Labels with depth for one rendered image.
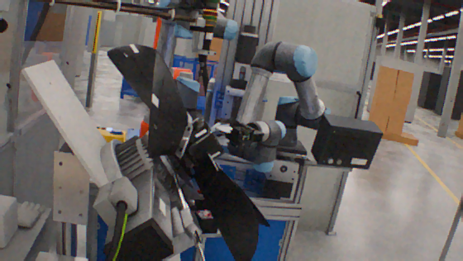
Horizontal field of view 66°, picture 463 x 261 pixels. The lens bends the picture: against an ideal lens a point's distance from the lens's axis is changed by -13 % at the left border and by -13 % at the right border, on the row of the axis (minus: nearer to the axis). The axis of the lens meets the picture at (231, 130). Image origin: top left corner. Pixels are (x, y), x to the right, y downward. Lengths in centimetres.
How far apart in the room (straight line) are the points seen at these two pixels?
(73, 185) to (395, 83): 860
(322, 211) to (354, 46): 142
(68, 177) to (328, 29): 252
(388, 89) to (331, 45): 608
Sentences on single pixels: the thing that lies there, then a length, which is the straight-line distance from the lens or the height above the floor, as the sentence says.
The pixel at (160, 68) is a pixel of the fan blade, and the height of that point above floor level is 140.
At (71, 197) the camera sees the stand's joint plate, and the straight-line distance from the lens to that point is 109.
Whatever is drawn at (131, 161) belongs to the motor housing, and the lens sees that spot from 106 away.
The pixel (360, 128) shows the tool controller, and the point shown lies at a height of 123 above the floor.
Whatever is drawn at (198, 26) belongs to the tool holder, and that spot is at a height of 151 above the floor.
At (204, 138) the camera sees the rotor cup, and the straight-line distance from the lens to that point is 105.
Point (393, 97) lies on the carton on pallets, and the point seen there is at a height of 96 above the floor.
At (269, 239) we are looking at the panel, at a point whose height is 67.
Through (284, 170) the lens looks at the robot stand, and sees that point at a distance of 184.
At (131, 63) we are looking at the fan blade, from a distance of 114.
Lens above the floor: 149
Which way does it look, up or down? 13 degrees down
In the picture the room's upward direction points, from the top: 10 degrees clockwise
